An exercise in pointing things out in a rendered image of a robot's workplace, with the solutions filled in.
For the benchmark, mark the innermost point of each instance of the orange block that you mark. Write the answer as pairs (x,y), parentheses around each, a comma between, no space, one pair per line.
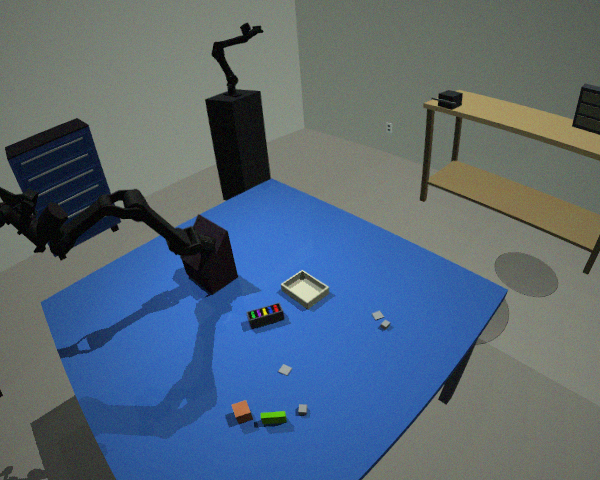
(242,412)

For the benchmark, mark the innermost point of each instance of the green block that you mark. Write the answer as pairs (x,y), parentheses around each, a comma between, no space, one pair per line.
(273,417)

